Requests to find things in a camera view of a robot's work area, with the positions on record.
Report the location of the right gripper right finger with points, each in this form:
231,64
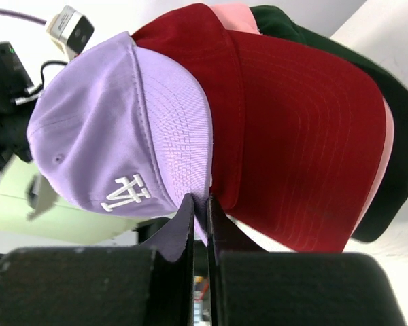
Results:
251,286

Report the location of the purple LA baseball cap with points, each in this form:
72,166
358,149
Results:
125,131

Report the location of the pink baseball cap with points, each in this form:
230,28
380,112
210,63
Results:
377,163

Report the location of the red baseball cap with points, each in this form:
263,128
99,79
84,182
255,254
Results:
285,142

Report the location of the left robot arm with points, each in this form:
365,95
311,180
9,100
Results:
18,97

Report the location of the black NY baseball cap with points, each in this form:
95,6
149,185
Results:
392,190

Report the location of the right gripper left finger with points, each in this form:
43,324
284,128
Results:
146,284

